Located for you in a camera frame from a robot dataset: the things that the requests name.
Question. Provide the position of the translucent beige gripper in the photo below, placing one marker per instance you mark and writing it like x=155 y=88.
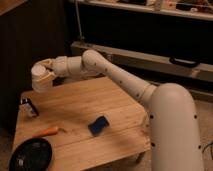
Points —
x=43 y=71

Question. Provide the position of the white ceramic cup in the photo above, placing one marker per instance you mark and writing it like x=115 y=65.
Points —
x=40 y=83

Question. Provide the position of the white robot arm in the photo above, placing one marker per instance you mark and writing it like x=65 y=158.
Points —
x=174 y=128

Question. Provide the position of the blue eraser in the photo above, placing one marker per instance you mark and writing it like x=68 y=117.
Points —
x=98 y=125

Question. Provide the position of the small black and white box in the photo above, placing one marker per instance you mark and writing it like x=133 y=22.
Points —
x=29 y=107

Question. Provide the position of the metal pole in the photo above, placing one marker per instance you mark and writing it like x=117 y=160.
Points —
x=81 y=36

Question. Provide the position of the orange carrot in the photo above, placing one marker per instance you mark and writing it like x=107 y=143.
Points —
x=49 y=131

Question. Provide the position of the wooden table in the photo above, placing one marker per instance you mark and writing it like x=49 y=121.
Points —
x=73 y=107

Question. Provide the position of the black round pan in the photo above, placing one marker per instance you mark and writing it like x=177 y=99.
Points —
x=34 y=154

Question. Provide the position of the cluttered shelf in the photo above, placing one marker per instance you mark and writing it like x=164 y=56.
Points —
x=195 y=9

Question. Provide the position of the long case with black handle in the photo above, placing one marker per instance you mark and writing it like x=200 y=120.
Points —
x=145 y=61

